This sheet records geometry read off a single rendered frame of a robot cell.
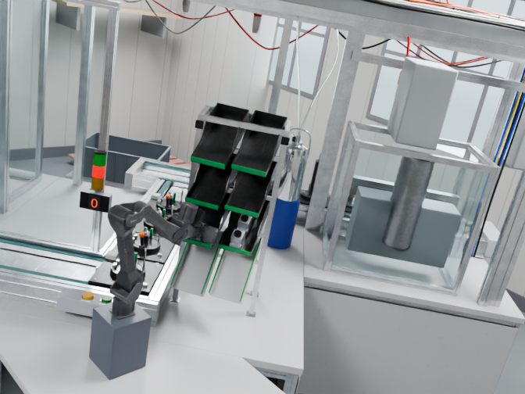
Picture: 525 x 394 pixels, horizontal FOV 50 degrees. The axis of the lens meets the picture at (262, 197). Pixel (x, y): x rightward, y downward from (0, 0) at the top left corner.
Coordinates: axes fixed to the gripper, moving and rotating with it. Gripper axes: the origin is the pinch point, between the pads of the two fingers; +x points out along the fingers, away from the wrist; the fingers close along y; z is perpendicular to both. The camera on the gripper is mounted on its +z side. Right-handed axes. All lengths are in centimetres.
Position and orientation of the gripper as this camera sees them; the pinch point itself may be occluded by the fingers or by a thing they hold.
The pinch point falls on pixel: (198, 227)
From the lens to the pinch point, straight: 214.2
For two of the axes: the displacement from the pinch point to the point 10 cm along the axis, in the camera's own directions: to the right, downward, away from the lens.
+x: 2.8, -0.4, 9.6
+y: -9.1, -3.3, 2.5
